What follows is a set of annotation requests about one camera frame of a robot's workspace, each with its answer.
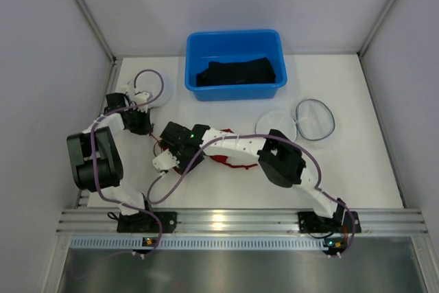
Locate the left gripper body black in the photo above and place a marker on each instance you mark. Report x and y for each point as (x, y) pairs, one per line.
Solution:
(138, 123)

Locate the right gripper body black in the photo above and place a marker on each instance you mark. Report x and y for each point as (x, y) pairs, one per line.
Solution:
(185, 161)

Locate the red bra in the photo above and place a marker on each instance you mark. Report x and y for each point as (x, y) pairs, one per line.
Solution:
(224, 160)

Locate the white mesh laundry bag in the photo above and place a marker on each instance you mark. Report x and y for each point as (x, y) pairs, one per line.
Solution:
(155, 83)
(311, 120)

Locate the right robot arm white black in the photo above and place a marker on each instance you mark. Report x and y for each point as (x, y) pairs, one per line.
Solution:
(282, 161)

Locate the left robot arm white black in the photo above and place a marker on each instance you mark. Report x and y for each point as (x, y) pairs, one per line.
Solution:
(97, 167)

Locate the blue plastic bin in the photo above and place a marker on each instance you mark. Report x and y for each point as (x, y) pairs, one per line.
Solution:
(234, 46)

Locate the black garment in bin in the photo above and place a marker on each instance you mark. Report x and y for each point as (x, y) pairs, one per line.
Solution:
(259, 71)

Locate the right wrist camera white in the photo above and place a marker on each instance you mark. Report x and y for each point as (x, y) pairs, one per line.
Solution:
(166, 161)

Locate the slotted cable duct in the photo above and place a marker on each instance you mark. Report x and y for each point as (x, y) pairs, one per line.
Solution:
(203, 243)

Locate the aluminium mounting rail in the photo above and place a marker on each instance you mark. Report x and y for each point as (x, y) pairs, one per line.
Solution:
(374, 222)

